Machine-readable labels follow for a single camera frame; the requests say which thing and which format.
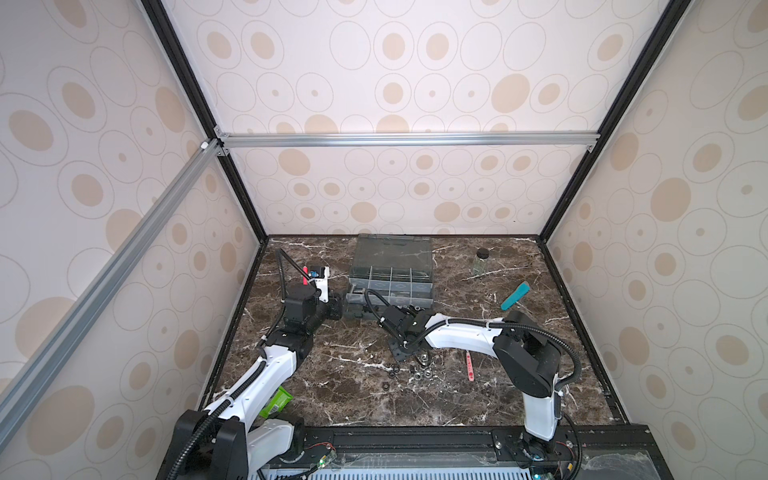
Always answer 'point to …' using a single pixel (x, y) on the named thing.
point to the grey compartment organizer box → (398, 267)
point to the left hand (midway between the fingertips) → (345, 285)
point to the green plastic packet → (279, 400)
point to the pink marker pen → (304, 280)
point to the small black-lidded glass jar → (480, 262)
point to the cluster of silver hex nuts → (425, 371)
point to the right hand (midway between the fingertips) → (400, 348)
